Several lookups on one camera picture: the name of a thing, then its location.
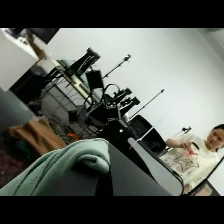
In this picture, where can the pale green shirt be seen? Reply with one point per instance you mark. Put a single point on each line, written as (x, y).
(66, 163)

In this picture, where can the person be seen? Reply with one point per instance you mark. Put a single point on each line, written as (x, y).
(188, 161)

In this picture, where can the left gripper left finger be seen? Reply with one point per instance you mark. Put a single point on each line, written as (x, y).
(78, 183)

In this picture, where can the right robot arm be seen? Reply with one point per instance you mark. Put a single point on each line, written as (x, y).
(111, 115)

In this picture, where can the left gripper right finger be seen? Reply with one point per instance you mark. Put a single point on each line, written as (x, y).
(133, 180)

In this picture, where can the brown garment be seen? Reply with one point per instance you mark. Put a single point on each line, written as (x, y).
(38, 133)

